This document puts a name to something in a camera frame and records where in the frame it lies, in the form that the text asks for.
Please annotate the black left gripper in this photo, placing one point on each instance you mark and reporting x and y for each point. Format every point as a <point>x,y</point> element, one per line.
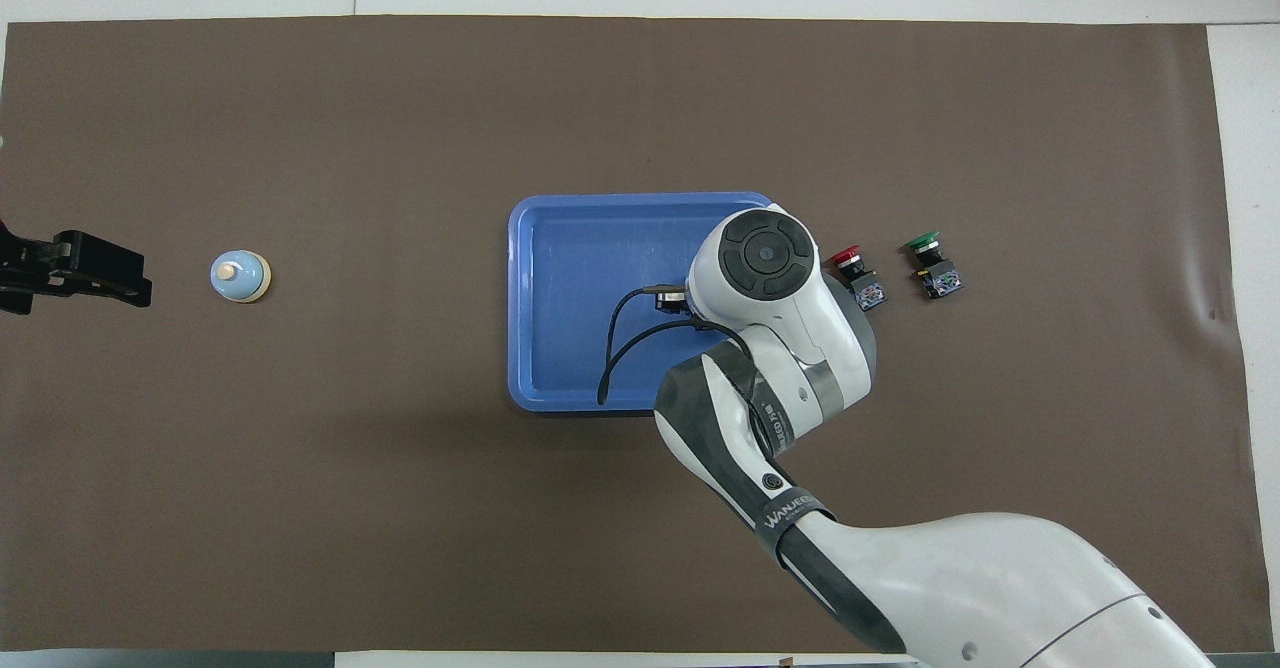
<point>70,263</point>

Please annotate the light blue call bell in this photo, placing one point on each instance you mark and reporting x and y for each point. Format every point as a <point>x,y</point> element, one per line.
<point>240,278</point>

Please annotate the red push button switch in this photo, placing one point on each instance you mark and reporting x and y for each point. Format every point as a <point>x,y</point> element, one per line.
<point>855,266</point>

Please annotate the green push button switch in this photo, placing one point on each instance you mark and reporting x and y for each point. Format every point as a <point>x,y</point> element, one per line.
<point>935,273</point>

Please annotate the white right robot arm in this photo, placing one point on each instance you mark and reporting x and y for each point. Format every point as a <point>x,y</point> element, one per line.
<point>950,588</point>

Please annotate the blue plastic tray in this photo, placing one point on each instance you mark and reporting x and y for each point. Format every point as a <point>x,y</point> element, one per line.
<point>570,308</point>

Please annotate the brown table mat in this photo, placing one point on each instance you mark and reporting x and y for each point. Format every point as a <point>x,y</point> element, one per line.
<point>300,498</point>

